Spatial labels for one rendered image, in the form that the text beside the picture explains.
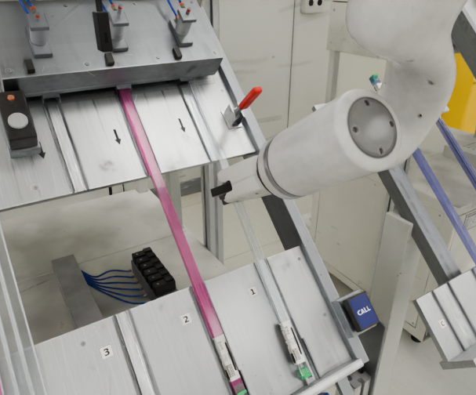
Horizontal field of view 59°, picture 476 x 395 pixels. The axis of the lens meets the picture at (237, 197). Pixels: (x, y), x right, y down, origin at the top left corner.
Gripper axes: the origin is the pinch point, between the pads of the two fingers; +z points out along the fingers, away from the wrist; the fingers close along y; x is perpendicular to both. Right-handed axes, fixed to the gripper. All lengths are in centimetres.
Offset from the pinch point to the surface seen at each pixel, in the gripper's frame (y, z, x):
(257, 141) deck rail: -7.8, 1.4, -7.9
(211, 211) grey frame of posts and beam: -10.6, 34.6, 0.0
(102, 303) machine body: 18.5, 36.6, 13.9
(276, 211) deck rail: -8.2, 2.0, 4.6
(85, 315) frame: 23.0, 28.2, 14.5
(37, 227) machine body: 26, 70, -9
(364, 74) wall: -215, 161, -83
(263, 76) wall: -123, 156, -85
